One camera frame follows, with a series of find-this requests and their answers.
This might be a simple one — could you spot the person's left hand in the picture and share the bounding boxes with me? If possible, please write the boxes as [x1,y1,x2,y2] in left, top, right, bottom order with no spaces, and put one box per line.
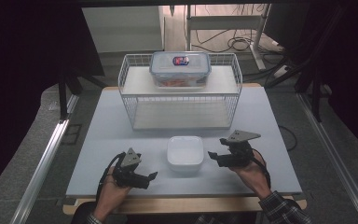
[92,167,132,221]

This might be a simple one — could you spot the white square plastic container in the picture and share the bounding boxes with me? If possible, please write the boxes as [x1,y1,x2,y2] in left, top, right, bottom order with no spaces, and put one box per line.
[166,135,205,174]

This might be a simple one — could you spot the white wire rack shelf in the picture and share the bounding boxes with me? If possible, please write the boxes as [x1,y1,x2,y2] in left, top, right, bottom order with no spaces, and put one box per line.
[117,52,243,132]

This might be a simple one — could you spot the white metal desk frame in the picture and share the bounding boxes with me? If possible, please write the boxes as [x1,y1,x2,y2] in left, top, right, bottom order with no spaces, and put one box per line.
[185,3,272,71]

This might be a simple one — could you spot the black metal stand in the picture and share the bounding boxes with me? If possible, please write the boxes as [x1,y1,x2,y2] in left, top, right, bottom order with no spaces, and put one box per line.
[295,62,324,123]
[58,70,84,121]

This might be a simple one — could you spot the black looped floor cable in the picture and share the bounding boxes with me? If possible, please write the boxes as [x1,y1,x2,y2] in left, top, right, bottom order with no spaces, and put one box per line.
[278,124,299,153]

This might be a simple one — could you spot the black cables on floor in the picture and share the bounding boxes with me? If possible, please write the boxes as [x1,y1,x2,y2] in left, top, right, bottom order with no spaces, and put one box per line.
[191,28,284,54]

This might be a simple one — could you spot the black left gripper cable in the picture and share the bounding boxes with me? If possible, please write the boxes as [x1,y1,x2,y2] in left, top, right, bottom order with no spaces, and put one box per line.
[95,151,127,202]

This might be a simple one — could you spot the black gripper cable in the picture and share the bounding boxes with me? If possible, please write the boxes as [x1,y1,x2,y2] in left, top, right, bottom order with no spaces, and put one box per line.
[95,151,127,202]
[251,147,272,189]

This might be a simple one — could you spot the dark floor vent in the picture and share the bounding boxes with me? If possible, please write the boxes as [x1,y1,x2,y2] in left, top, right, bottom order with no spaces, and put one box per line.
[61,123,84,146]

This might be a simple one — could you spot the person's right hand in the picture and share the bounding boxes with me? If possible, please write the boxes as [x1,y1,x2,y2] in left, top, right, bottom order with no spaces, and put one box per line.
[228,151,272,201]

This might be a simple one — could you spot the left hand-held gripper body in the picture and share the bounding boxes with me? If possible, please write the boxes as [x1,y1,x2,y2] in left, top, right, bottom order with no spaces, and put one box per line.
[111,147,148,189]

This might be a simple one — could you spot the white power strip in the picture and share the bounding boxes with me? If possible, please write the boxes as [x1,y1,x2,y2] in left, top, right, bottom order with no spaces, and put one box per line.
[272,64,291,79]

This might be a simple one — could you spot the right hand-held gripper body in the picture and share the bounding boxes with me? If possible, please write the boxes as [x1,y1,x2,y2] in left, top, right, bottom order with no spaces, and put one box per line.
[218,129,262,168]

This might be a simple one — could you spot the clear container with blue-rimmed lid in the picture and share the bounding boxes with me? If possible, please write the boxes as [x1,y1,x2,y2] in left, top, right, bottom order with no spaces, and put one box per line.
[148,50,213,89]

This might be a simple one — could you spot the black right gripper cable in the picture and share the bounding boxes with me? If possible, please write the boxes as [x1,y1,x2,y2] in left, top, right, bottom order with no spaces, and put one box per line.
[251,147,272,189]

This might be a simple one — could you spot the aluminium rail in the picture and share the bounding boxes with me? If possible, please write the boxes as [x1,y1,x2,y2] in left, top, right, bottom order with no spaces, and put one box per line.
[9,119,71,224]
[296,92,358,224]

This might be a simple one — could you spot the white cabinet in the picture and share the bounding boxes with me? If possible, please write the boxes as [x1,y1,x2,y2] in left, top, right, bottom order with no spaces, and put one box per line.
[81,6,166,54]

